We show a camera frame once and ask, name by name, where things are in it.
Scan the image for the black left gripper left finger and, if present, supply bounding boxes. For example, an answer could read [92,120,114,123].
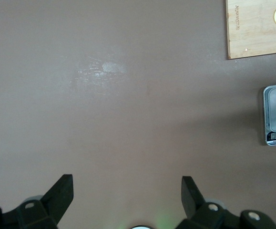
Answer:
[0,174,73,229]

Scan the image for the wooden cutting board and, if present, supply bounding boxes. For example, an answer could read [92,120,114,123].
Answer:
[225,0,276,60]

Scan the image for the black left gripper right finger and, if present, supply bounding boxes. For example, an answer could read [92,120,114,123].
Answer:
[177,176,276,229]

